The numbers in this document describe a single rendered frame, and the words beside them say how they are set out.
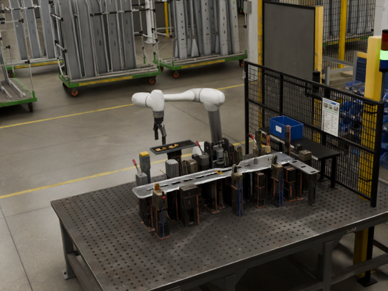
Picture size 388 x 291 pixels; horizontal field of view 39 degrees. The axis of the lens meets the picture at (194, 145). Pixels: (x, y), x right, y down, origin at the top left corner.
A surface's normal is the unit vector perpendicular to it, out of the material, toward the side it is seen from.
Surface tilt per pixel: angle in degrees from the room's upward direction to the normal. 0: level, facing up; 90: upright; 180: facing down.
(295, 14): 89
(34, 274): 0
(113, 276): 0
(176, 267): 0
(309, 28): 90
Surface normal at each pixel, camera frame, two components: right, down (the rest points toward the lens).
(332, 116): -0.89, 0.20
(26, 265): -0.04, -0.94
